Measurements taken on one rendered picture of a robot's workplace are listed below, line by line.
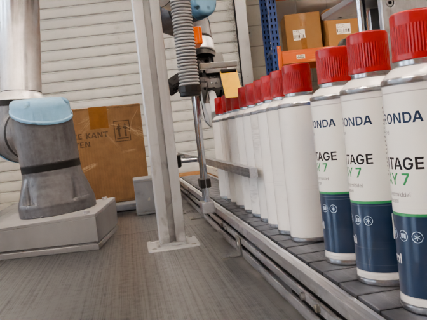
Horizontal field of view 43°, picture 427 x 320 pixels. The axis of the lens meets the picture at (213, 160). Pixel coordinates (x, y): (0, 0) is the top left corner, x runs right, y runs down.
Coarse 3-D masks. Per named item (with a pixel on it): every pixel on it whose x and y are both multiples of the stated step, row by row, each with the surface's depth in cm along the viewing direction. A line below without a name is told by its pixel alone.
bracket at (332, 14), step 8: (344, 0) 58; (352, 0) 57; (368, 0) 57; (376, 0) 57; (336, 8) 61; (344, 8) 60; (352, 8) 60; (368, 8) 61; (328, 16) 63; (336, 16) 64; (344, 16) 64; (352, 16) 65
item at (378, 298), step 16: (192, 176) 179; (208, 176) 171; (240, 208) 95; (256, 224) 78; (272, 240) 67; (288, 240) 65; (304, 256) 56; (320, 256) 56; (320, 272) 50; (336, 272) 49; (352, 272) 49; (352, 288) 44; (368, 288) 44; (384, 288) 43; (368, 304) 40; (384, 304) 40; (400, 304) 39
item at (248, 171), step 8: (184, 152) 170; (208, 160) 113; (216, 160) 106; (224, 168) 95; (232, 168) 88; (240, 168) 82; (248, 168) 76; (256, 168) 76; (248, 176) 77; (256, 176) 76
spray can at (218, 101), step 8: (216, 104) 110; (216, 112) 110; (216, 120) 109; (216, 128) 109; (216, 136) 110; (216, 144) 110; (216, 152) 110; (224, 176) 109; (224, 184) 110; (224, 192) 110
